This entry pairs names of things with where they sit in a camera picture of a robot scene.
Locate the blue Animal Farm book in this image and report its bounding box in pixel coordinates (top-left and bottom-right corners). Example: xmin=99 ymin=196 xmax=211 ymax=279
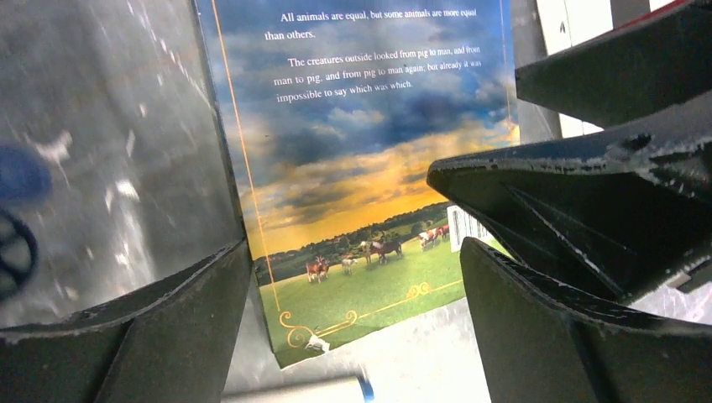
xmin=197 ymin=0 xmax=519 ymax=369

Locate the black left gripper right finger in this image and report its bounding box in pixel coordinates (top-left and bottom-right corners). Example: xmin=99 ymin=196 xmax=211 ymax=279
xmin=460 ymin=238 xmax=711 ymax=402

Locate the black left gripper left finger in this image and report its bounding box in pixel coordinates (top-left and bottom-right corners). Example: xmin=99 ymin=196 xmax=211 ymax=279
xmin=1 ymin=241 xmax=252 ymax=402

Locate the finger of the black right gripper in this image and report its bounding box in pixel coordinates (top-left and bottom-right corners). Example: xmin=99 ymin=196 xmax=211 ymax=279
xmin=427 ymin=93 xmax=711 ymax=301
xmin=516 ymin=1 xmax=711 ymax=128

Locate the navy blue student backpack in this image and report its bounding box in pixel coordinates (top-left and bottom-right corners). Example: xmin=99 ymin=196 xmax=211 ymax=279
xmin=1 ymin=144 xmax=52 ymax=301

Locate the blue and white marker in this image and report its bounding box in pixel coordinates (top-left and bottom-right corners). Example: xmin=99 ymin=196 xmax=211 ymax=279
xmin=221 ymin=375 xmax=375 ymax=403

